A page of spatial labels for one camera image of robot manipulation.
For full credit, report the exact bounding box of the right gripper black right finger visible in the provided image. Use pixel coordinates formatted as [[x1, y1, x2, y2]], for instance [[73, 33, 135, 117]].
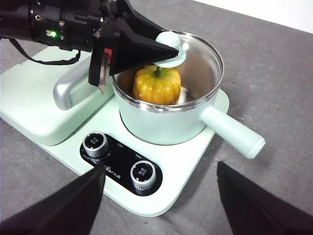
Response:
[[216, 161, 313, 235]]

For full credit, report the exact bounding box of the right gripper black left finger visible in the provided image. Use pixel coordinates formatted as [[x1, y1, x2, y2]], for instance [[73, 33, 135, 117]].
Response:
[[0, 165, 107, 235]]

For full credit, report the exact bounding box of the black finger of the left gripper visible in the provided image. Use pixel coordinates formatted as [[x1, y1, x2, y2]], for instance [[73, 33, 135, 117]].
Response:
[[109, 30, 179, 75], [116, 0, 168, 43]]

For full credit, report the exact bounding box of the glass lid with green knob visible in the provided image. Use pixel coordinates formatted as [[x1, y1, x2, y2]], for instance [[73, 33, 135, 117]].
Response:
[[112, 30, 224, 109]]

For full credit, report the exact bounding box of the yellow pumpkin with green stem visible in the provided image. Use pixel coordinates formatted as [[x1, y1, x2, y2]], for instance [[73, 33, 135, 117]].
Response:
[[133, 65, 182, 106]]

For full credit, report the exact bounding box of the silver control knob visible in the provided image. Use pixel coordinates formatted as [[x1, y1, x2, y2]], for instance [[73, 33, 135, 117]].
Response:
[[82, 131, 110, 159], [130, 160, 157, 190]]

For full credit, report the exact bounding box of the black control panel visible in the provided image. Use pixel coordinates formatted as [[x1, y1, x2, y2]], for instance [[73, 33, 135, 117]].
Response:
[[80, 132, 163, 197]]

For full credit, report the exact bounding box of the mint green cooker base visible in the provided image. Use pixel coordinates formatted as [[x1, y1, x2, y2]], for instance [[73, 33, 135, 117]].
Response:
[[0, 46, 231, 217]]

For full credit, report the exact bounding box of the mint green hinged grill cover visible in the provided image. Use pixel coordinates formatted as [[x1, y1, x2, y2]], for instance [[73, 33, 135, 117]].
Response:
[[0, 46, 116, 147]]

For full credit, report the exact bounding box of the black cable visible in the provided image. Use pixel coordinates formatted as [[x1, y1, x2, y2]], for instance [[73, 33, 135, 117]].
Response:
[[9, 38, 82, 66]]

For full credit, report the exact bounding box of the silver grill cover handle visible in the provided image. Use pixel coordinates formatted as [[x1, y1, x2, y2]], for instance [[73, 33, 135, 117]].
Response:
[[53, 66, 115, 111]]

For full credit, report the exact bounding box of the mint green pot with handle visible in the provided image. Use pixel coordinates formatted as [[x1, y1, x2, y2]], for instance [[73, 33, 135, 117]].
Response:
[[111, 44, 267, 160]]

